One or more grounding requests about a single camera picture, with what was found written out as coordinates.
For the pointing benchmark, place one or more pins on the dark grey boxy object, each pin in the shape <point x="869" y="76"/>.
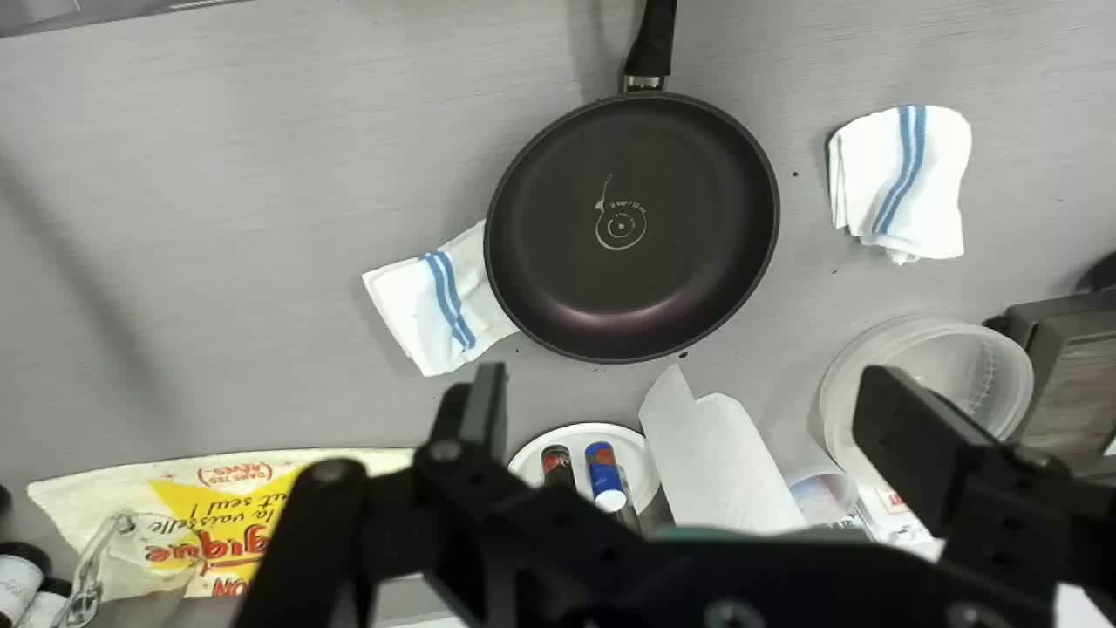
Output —
<point x="1069" y="371"/>

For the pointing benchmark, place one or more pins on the spice jar with red label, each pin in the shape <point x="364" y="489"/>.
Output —
<point x="555" y="466"/>

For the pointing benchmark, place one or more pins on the white paper towel roll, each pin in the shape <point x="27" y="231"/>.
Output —
<point x="718" y="460"/>

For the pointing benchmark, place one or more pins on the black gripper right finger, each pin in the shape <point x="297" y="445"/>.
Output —
<point x="920" y="441"/>

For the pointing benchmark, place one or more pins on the white round tray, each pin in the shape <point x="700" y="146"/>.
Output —
<point x="582" y="436"/>

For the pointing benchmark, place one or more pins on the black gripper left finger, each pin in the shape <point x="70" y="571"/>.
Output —
<point x="483" y="412"/>

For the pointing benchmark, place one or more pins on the spice jar with blue label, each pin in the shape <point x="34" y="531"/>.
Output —
<point x="605" y="471"/>

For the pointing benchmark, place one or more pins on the white box with black print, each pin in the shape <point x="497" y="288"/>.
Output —
<point x="893" y="510"/>

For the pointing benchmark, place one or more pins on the white towel with blue stripes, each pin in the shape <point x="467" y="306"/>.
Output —
<point x="439" y="310"/>
<point x="903" y="179"/>

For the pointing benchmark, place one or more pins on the large clear plastic bowl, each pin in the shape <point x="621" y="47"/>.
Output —
<point x="942" y="362"/>

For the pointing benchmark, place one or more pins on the yellow printed plastic bag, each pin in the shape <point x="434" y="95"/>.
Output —
<point x="175" y="499"/>

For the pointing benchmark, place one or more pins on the black nonstick frying pan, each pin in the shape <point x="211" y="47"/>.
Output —
<point x="633" y="228"/>

